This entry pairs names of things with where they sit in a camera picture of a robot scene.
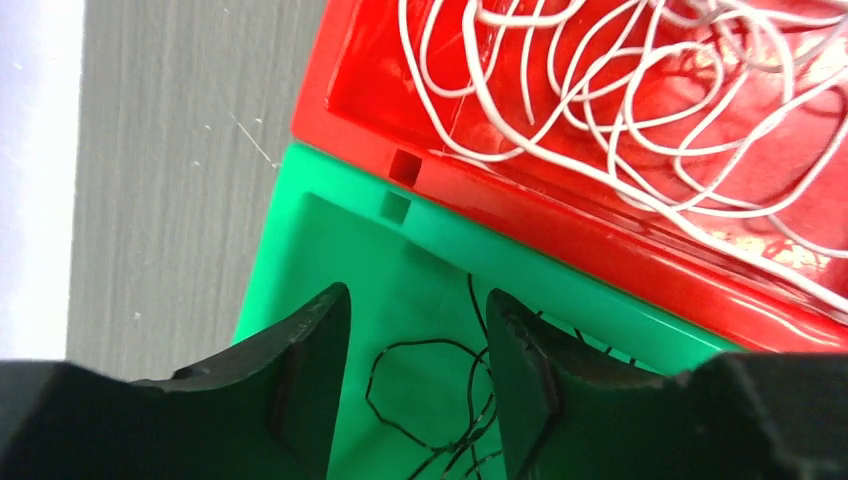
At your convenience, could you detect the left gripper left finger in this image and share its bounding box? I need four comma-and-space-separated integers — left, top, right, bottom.
1, 282, 351, 479

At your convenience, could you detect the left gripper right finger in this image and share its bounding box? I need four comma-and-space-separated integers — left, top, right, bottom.
486, 289, 847, 479

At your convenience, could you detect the green plastic bin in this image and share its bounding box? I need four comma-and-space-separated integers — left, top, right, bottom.
235, 144, 732, 479

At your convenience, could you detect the red plastic bin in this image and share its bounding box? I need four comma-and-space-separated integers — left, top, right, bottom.
292, 1, 847, 351

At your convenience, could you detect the cable bundle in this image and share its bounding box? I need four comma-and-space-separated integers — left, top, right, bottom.
364, 271, 637, 480

